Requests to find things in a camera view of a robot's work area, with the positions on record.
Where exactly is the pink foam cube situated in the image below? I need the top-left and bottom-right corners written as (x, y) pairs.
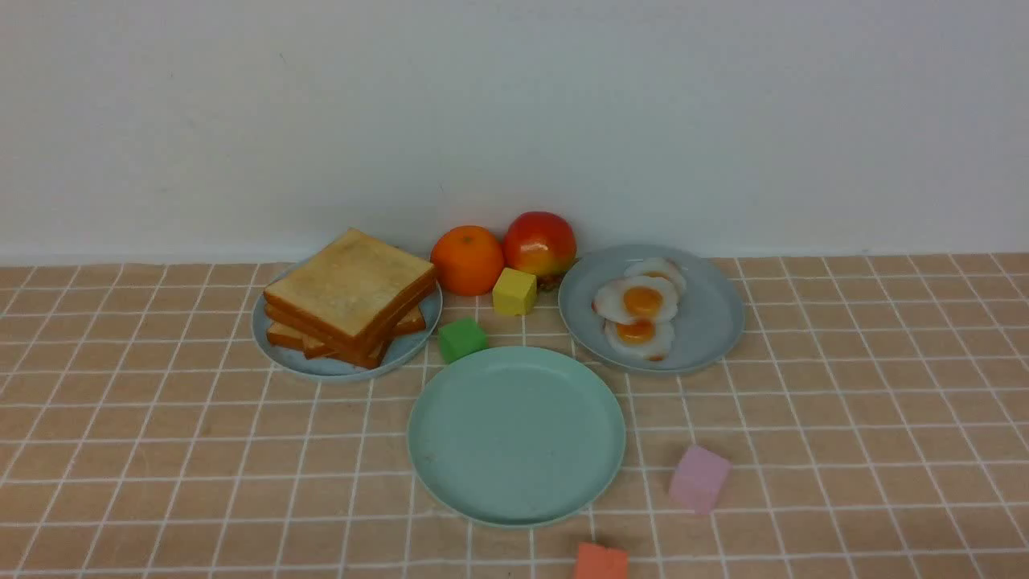
top-left (668, 445), bottom-right (732, 516)

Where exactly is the red yellow apple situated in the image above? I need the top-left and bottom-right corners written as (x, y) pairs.
top-left (502, 211), bottom-right (578, 279)

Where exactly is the yellow foam cube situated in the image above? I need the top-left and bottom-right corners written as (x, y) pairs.
top-left (492, 268), bottom-right (538, 316)

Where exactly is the fried egg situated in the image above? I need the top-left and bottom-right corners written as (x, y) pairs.
top-left (603, 320), bottom-right (675, 362)
top-left (624, 257), bottom-right (687, 299)
top-left (592, 276), bottom-right (680, 325)

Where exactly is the green foam cube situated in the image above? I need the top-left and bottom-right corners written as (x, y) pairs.
top-left (437, 318), bottom-right (489, 365)

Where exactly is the blue plate with bread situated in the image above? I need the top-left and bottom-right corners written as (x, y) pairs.
top-left (252, 264), bottom-right (442, 382)

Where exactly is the blue plate with eggs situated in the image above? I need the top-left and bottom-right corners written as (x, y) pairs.
top-left (558, 244), bottom-right (745, 374)

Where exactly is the orange fruit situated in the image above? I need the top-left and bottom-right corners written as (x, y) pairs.
top-left (430, 226), bottom-right (505, 297)

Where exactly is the orange-red foam cube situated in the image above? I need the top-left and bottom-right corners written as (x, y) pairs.
top-left (572, 542), bottom-right (629, 579)

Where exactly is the green centre plate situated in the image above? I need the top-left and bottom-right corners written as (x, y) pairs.
top-left (407, 346), bottom-right (627, 528)

